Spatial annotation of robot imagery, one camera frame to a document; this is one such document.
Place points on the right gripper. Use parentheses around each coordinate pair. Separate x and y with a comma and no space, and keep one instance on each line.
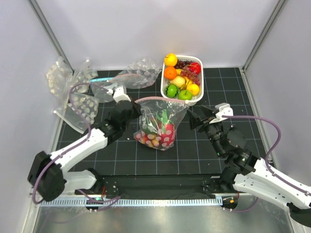
(194,120)

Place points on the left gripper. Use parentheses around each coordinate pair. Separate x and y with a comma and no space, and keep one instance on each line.
(137,111)

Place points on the clear zip bag pink zipper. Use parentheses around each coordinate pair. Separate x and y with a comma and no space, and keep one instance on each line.
(150,105)

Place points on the red lychee bunch with leaves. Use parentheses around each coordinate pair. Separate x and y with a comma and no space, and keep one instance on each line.
(150,139)

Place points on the pink dragon fruit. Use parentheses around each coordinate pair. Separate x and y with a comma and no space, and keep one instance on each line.
(166,130)

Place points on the dark green avocado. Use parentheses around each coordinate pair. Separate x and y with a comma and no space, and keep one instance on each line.
(149,127)

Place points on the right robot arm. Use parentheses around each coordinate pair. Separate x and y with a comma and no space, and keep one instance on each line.
(247,172)

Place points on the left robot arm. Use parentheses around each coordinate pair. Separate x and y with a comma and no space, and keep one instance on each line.
(51,175)

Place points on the crumpled clear bag pink dots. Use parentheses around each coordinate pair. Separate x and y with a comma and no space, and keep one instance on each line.
(139,74)

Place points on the clear bag blue zipper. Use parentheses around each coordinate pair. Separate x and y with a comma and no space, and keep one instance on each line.
(100,86)

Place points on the clear bag white dots front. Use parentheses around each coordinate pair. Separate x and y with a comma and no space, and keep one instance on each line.
(80,113)

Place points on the clear bag white dots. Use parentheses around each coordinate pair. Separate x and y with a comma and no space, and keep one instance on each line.
(83,74)
(58,77)
(80,113)

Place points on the clear bag white dots middle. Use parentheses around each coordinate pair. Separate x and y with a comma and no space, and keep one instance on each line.
(83,74)

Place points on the clear bag white dots back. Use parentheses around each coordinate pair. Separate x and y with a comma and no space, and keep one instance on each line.
(58,77)

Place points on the green apple with stem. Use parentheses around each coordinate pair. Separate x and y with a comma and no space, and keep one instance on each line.
(185,95)

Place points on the white perforated plastic basket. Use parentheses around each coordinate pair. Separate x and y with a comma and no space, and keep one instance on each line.
(165,82)

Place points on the pale yellow peach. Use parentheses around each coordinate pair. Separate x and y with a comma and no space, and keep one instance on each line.
(178,81)

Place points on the red apple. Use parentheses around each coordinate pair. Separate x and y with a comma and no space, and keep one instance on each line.
(195,67)

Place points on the orange fruit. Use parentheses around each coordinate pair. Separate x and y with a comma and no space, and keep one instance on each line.
(170,73)

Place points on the purple grape bunch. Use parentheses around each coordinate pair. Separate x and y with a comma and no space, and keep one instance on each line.
(182,68)

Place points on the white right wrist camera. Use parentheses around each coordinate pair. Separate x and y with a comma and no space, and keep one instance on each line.
(223,111)

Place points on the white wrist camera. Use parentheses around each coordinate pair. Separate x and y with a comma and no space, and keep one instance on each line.
(119,94)
(223,111)

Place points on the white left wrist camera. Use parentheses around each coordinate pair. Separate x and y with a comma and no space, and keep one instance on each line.
(119,94)

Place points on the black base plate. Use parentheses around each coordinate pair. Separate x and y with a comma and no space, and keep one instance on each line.
(162,187)

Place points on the white slotted cable duct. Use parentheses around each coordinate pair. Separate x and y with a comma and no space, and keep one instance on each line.
(84,202)

